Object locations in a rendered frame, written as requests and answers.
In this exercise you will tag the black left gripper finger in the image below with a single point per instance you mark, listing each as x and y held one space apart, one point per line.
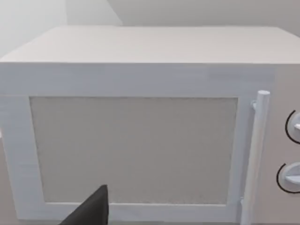
97 207

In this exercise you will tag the pale microwave door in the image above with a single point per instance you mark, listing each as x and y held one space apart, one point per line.
131 150

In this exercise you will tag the pale microwave oven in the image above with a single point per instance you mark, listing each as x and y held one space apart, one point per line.
150 44

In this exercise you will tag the pale microwave knob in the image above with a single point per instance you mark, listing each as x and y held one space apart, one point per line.
290 178
294 126

